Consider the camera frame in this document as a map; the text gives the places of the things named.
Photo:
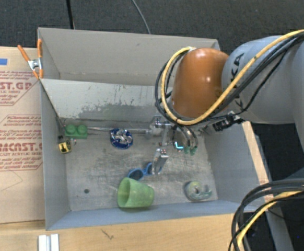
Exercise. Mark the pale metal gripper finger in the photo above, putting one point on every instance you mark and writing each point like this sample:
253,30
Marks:
159,162
158,125

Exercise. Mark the blue sunglasses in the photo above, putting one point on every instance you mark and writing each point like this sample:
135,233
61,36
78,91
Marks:
139,172

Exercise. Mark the green cup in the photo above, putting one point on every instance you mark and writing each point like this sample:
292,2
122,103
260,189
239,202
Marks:
137,193

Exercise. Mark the blue and silver crumpled wrapper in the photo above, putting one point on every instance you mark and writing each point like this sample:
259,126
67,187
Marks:
120,139

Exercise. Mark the grey metal bin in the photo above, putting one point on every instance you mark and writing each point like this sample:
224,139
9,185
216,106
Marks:
102,171

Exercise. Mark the green toy brick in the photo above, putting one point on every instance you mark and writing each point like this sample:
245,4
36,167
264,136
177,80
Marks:
75,131

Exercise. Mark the yellow and black tape measure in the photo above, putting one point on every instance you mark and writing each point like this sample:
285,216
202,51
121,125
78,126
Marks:
64,147

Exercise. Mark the brown cardboard board red print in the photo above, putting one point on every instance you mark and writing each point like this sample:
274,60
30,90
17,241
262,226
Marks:
16,187

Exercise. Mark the black cylinder on white bracket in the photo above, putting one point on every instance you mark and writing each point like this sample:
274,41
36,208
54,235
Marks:
222,125

